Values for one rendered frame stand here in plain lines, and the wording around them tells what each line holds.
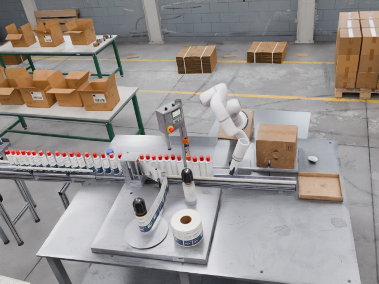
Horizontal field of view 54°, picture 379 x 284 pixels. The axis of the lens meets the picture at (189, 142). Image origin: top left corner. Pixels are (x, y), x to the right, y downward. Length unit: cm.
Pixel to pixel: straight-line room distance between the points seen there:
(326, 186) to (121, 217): 154
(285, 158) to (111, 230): 142
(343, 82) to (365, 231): 258
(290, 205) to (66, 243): 162
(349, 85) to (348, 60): 39
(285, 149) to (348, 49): 289
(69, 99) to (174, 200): 235
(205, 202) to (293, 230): 65
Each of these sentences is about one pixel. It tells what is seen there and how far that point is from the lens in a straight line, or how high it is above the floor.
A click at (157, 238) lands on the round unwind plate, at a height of 89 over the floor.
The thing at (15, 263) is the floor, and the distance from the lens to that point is 420.
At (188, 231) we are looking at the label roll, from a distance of 243.
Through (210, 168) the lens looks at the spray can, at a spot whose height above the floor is 99.
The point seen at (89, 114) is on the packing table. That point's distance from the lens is 449.
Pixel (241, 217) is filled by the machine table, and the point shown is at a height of 83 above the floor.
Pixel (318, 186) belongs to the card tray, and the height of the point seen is 83.
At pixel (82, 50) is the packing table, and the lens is 667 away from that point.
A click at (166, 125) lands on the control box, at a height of 137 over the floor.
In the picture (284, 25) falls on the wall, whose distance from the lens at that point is 794.
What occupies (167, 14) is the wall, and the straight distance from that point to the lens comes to 850.
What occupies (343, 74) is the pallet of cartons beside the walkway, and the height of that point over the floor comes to 36.
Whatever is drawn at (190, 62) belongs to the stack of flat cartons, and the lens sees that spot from 684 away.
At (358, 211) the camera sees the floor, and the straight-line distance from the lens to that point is 406.
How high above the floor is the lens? 280
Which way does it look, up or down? 34 degrees down
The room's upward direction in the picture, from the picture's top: 9 degrees counter-clockwise
